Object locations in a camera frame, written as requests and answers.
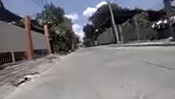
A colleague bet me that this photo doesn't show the flowering bushes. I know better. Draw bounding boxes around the flowering bushes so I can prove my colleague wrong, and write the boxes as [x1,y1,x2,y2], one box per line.
[150,14,175,33]

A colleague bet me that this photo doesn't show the grey fence wall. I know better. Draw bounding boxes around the grey fence wall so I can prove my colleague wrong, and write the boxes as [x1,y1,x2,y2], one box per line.
[92,18,159,49]

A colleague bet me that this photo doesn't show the grey concrete road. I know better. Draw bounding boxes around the grey concrete road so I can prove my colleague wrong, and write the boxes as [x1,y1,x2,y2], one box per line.
[0,33,175,99]

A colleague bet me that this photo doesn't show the green trees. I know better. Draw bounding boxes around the green trees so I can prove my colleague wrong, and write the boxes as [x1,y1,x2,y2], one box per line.
[33,1,83,58]

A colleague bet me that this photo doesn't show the grey wall with orange pillars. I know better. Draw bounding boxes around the grey wall with orange pillars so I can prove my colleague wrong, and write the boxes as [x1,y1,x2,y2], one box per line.
[0,0,55,72]

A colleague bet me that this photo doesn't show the dark tree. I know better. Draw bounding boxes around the dark tree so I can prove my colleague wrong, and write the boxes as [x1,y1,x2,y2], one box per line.
[78,0,170,49]

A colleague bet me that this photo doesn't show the grey concrete sidewalk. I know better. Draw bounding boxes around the grey concrete sidewalk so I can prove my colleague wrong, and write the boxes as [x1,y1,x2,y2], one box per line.
[106,33,175,61]
[0,52,69,99]

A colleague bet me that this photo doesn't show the utility pole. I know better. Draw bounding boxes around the utility pole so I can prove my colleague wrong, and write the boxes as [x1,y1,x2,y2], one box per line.
[105,0,121,45]

